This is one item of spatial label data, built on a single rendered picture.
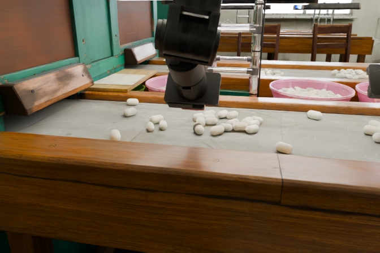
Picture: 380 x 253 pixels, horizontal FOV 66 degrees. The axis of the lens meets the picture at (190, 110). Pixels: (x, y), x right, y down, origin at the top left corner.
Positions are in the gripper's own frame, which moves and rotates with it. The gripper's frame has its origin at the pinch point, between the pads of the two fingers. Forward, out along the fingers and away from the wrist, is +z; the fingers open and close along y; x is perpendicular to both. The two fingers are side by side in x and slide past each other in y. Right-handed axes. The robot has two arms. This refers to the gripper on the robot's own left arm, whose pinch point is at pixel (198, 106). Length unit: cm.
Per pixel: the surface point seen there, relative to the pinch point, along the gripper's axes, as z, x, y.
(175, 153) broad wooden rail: -6.4, 12.3, 2.0
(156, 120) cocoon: 9.1, 0.7, 11.6
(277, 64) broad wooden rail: 73, -56, -25
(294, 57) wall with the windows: 430, -293, -96
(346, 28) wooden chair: 200, -179, -105
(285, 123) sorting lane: 15.0, -2.9, -20.2
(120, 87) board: 22.7, -14.5, 29.8
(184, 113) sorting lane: 17.4, -5.0, 6.7
